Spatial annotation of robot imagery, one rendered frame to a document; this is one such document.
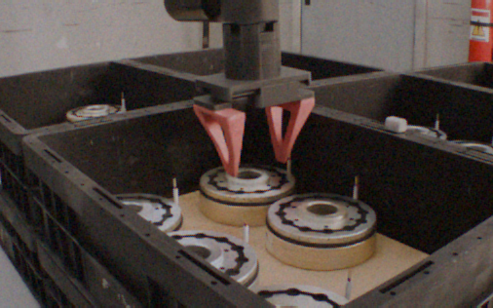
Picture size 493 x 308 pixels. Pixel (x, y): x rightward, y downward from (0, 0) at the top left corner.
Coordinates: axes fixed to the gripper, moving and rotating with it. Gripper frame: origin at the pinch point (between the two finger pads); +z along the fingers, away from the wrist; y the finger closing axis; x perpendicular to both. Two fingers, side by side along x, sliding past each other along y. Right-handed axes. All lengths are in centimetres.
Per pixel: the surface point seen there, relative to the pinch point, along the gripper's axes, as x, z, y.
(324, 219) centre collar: 12.5, 1.7, 1.4
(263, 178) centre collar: 1.3, 1.6, 0.2
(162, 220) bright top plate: 3.7, 1.7, 12.9
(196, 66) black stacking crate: -50, -1, -20
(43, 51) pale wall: -347, 25, -53
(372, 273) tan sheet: 17.6, 5.4, 0.2
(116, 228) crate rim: 15.6, -4.8, 21.1
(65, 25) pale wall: -352, 10, -73
